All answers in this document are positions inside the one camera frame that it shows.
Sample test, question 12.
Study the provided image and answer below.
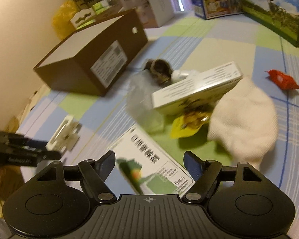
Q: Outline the red candy packet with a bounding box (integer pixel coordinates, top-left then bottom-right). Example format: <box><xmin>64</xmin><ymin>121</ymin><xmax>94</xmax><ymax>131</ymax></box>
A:
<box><xmin>266</xmin><ymin>70</ymin><xmax>299</xmax><ymax>91</ymax></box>

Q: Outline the small white bottle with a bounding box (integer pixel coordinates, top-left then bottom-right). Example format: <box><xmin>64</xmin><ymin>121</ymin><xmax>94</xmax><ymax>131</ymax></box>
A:
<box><xmin>171</xmin><ymin>70</ymin><xmax>200</xmax><ymax>83</ymax></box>

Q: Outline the small white plastic part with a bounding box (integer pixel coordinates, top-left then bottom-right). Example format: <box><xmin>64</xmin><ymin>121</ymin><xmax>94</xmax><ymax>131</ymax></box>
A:
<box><xmin>46</xmin><ymin>115</ymin><xmax>81</xmax><ymax>154</ymax></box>

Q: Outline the plaid bed sheet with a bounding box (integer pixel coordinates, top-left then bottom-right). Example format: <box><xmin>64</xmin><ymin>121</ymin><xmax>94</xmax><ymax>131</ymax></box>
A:
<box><xmin>18</xmin><ymin>13</ymin><xmax>299</xmax><ymax>238</ymax></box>

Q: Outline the white green medicine box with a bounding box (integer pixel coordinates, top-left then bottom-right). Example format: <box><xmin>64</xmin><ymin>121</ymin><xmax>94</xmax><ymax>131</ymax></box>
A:
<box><xmin>108</xmin><ymin>124</ymin><xmax>195</xmax><ymax>197</ymax></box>

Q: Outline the yellow snack packet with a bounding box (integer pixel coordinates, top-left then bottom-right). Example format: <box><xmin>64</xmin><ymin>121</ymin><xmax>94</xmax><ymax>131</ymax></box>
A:
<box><xmin>170</xmin><ymin>105</ymin><xmax>213</xmax><ymax>139</ymax></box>

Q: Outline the white knit sock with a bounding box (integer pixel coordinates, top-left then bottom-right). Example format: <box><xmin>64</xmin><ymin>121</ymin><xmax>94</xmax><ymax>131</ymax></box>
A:
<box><xmin>207</xmin><ymin>77</ymin><xmax>279</xmax><ymax>170</ymax></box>

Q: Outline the brown cardboard storage box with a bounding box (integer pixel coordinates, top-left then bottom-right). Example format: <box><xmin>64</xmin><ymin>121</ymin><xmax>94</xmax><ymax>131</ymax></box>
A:
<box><xmin>33</xmin><ymin>9</ymin><xmax>148</xmax><ymax>96</ymax></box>

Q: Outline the yellow plastic bag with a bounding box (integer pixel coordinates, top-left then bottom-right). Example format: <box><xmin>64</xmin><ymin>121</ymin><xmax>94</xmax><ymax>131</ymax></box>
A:
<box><xmin>52</xmin><ymin>0</ymin><xmax>79</xmax><ymax>40</ymax></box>

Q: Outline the white green tissue box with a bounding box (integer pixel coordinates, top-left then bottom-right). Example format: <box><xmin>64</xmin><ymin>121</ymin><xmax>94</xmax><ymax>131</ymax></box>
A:
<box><xmin>70</xmin><ymin>8</ymin><xmax>96</xmax><ymax>30</ymax></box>

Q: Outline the white square gift box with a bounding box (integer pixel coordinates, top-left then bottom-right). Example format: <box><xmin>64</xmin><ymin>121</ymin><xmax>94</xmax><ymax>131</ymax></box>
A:
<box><xmin>120</xmin><ymin>0</ymin><xmax>174</xmax><ymax>29</ymax></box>

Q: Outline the green landscape milk box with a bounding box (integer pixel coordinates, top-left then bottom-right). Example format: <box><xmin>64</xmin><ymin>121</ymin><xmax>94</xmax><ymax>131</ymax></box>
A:
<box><xmin>238</xmin><ymin>0</ymin><xmax>299</xmax><ymax>48</ymax></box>

